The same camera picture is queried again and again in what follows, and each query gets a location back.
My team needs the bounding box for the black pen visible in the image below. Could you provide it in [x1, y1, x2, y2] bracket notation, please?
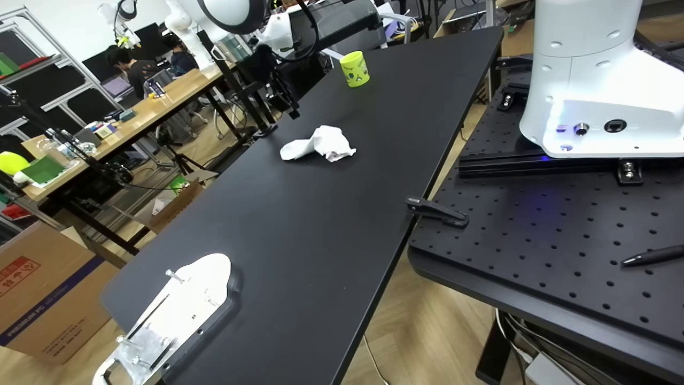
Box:
[619, 242, 684, 269]

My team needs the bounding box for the yellow-green cup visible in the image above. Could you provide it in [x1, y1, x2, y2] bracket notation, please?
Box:
[338, 50, 373, 89]

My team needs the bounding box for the green flat pad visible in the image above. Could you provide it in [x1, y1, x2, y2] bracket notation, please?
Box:
[22, 153, 69, 188]

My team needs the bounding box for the yellow-green object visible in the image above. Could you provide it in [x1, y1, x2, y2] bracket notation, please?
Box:
[0, 149, 31, 179]

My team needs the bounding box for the brown cardboard box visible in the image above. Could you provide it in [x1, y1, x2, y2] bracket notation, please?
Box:
[0, 221, 121, 367]

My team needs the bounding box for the black clamp handle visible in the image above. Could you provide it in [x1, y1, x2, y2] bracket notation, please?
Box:
[405, 196, 473, 231]

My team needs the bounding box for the wooden desk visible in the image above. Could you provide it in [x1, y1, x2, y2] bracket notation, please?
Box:
[18, 54, 247, 205]

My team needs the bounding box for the black perforated breadboard table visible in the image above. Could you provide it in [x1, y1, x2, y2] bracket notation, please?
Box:
[405, 83, 684, 382]

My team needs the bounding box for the white cloth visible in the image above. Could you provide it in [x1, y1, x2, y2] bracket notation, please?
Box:
[278, 123, 359, 164]

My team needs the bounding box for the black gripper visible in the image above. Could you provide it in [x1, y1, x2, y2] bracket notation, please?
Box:
[237, 43, 302, 121]

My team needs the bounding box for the seated person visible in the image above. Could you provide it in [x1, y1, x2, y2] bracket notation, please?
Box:
[104, 45, 157, 101]

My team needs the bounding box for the black metal frame stand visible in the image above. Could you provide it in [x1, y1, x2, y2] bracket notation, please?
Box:
[194, 28, 281, 138]

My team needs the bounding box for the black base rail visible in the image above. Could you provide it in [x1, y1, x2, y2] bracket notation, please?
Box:
[457, 149, 684, 181]

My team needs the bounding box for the grey metal shelf frame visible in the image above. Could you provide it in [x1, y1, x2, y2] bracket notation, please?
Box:
[0, 6, 121, 142]

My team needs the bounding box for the metal mounting bolt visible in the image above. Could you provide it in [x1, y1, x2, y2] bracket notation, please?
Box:
[616, 158, 646, 188]

